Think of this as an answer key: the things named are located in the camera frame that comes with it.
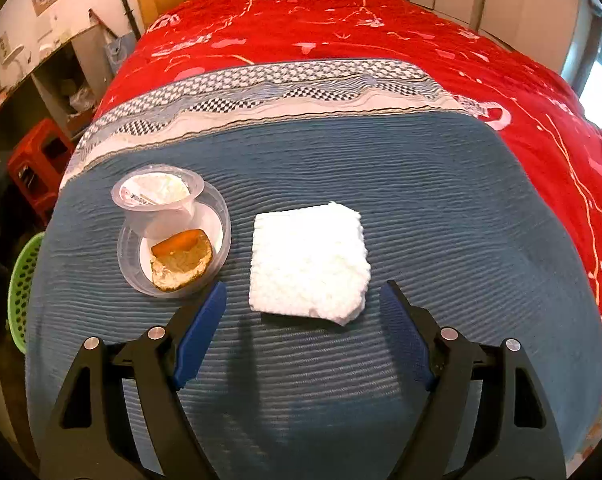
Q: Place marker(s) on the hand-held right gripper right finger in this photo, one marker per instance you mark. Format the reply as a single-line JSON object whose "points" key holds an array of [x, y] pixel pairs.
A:
{"points": [[406, 332]]}

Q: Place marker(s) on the bread piece with orange topping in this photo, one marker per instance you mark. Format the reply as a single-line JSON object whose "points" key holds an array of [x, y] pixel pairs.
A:
{"points": [[181, 262]]}

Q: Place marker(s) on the black long stick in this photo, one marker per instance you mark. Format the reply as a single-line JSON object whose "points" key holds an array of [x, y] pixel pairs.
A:
{"points": [[130, 12]]}

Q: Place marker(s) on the white wardrobe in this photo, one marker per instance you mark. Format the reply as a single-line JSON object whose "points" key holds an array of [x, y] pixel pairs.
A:
{"points": [[501, 5]]}

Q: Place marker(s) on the white desk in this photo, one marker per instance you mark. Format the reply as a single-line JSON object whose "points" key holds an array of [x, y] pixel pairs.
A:
{"points": [[46, 65]]}

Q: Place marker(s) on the green mesh plastic basket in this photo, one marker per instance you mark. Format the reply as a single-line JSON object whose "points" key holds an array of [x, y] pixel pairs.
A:
{"points": [[23, 290]]}

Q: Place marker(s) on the clear round food container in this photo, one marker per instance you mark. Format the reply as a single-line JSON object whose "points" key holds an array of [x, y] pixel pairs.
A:
{"points": [[216, 240]]}

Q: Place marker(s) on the red plastic stool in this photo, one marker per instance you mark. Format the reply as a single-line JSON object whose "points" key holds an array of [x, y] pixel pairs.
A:
{"points": [[38, 165]]}

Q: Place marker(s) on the clear plastic cup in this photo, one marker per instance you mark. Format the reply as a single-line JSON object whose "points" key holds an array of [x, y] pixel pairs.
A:
{"points": [[156, 205]]}

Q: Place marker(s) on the light blue bag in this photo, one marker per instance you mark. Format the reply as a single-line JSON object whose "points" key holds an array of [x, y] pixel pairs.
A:
{"points": [[120, 55]]}

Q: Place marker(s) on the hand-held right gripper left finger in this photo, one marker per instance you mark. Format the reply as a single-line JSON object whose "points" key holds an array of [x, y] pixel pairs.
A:
{"points": [[201, 335]]}

